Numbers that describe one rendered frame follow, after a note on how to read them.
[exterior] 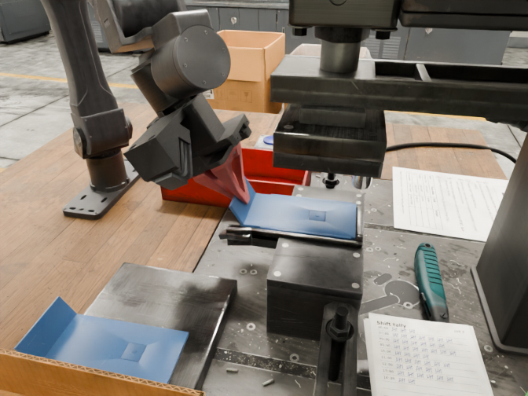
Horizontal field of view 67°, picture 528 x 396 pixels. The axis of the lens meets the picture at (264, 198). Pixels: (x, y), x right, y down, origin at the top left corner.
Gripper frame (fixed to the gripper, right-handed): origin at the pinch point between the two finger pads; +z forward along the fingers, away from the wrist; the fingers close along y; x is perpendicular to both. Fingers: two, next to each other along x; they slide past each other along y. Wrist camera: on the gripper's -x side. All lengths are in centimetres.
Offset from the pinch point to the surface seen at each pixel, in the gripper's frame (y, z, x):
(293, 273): 6.3, 5.4, -10.5
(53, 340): -17.5, -1.9, -19.9
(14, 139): -259, -19, 195
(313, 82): 16.0, -10.9, -5.1
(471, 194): 25.4, 27.8, 24.7
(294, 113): 12.6, -8.6, -3.7
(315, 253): 8.0, 6.5, -6.8
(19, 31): -466, -138, 506
